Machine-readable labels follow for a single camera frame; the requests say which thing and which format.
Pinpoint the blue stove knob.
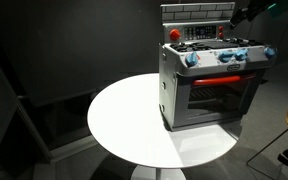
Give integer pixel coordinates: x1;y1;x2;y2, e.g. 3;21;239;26
184;50;201;68
234;48;250;62
218;49;235;64
263;46;278;60

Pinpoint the stove button display panel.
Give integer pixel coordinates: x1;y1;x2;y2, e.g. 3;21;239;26
183;25;217;42

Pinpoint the grey toy stove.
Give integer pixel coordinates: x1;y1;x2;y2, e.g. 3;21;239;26
158;2;278;132

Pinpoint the grey oven door with window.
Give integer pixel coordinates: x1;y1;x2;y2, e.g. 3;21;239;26
174;70;262;130

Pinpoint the orange round timer knob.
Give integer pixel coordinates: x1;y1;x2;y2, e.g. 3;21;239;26
169;28;182;42

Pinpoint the orange oven door handle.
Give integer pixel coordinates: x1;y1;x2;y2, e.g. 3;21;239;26
192;73;257;87

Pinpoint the round white pedestal table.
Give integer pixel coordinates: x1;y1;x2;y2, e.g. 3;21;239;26
87;72;242;180

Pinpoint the black stove burner grate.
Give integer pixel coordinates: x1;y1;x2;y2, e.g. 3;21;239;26
235;38;266;48

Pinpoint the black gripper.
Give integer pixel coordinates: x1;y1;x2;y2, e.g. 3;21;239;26
230;0;269;30

